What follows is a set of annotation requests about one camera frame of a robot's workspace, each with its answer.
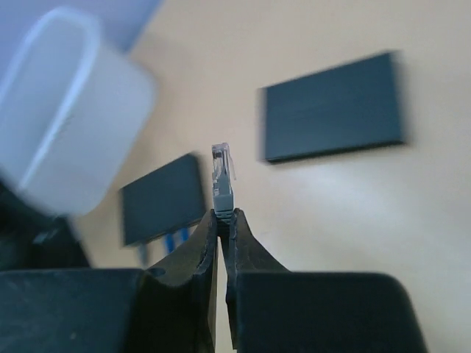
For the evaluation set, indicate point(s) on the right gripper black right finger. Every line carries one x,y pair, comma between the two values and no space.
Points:
273,309

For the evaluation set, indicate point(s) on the white plastic basket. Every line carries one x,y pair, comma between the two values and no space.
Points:
72,106

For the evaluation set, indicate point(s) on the black network switch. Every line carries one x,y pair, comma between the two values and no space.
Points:
165,200
350,107

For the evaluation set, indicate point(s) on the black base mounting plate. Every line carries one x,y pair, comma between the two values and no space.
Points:
32,240

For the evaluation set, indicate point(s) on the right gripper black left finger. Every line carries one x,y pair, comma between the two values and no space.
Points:
175,307

